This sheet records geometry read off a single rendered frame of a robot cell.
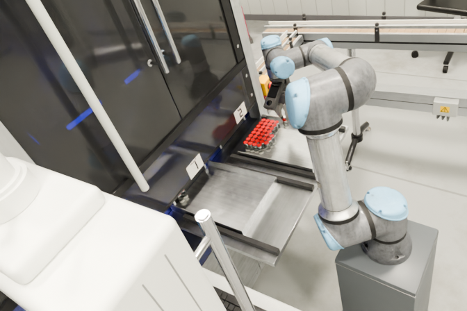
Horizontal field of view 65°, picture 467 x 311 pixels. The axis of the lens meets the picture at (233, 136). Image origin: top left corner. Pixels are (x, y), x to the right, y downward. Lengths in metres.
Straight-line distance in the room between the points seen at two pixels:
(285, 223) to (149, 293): 0.84
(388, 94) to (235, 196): 1.31
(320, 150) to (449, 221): 1.54
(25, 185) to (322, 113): 0.63
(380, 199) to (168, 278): 0.76
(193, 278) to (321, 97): 0.51
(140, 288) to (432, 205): 2.14
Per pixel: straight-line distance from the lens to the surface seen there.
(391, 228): 1.17
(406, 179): 2.60
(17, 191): 0.59
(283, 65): 1.25
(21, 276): 0.54
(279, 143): 1.58
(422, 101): 2.38
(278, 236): 1.27
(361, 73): 0.94
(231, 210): 1.38
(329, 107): 0.90
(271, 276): 2.23
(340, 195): 1.05
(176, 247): 0.52
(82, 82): 0.94
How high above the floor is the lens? 1.90
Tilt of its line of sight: 37 degrees down
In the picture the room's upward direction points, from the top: 19 degrees counter-clockwise
